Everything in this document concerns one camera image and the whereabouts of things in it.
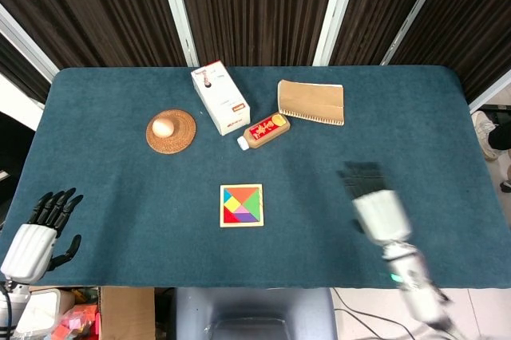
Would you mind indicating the white screen frame post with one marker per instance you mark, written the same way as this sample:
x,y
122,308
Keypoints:
x,y
179,24
491,96
28,44
331,24
415,16

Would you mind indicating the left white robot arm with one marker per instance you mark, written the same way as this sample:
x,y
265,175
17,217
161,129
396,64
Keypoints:
x,y
12,304

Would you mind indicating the white sneaker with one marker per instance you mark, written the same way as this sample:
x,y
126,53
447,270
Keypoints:
x,y
484,132

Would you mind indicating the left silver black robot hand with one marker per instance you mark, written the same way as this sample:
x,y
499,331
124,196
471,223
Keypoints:
x,y
30,248

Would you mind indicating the kraft spiral notebook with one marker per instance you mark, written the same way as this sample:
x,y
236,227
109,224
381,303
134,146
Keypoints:
x,y
311,98

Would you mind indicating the purple parallelogram tangram piece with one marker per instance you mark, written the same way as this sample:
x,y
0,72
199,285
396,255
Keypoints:
x,y
245,218

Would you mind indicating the bag of colourful blocks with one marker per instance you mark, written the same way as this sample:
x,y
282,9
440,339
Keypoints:
x,y
76,320

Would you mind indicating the green triangle tangram piece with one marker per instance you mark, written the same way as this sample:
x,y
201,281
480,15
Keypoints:
x,y
253,204

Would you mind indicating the white cardboard box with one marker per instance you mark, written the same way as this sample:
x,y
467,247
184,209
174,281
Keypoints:
x,y
219,96

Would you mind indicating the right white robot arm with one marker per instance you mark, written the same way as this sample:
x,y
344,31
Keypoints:
x,y
419,288

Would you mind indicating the yellow square tangram piece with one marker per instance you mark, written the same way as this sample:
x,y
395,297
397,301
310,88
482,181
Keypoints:
x,y
234,207

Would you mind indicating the brown cardboard box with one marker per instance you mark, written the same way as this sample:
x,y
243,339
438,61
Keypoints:
x,y
127,312

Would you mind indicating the dark pleated screen panel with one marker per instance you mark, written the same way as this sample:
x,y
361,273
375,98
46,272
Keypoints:
x,y
100,9
479,16
371,9
259,9
16,72

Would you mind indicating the blue triangle tangram piece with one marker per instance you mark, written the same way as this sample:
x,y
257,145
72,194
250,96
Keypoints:
x,y
226,197

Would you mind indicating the round woven rattan coaster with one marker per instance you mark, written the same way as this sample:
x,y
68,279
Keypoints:
x,y
183,132

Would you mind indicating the black trouser leg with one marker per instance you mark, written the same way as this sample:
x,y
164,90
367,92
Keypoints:
x,y
501,138

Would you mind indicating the pale wooden ball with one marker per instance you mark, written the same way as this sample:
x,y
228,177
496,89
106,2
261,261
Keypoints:
x,y
163,127

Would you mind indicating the orange triangle tangram piece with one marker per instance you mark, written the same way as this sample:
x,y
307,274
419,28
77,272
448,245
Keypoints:
x,y
240,193

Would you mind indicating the brown bottle with red label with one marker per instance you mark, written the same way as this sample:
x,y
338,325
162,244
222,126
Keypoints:
x,y
265,129

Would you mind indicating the pink triangle tangram piece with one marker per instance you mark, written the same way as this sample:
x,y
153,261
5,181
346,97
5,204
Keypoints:
x,y
242,210

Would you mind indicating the red triangle tangram piece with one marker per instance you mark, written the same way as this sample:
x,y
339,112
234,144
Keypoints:
x,y
227,218

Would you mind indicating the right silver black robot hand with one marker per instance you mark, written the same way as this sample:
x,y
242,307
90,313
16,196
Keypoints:
x,y
383,216

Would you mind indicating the wooden tangram puzzle tray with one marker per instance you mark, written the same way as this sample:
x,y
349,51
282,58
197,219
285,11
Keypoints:
x,y
241,225

